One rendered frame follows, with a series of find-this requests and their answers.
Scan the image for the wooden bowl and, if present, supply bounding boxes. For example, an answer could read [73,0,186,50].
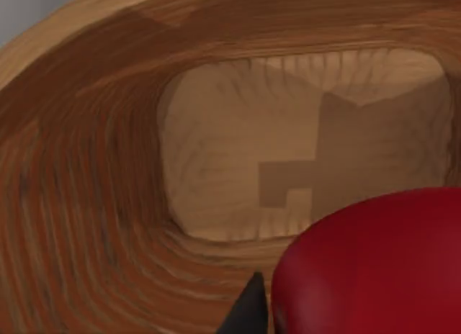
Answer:
[0,0,461,334]

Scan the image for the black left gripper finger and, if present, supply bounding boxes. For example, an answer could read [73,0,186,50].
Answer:
[215,271,270,334]

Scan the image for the red apple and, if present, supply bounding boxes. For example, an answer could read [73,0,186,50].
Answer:
[270,186,461,334]

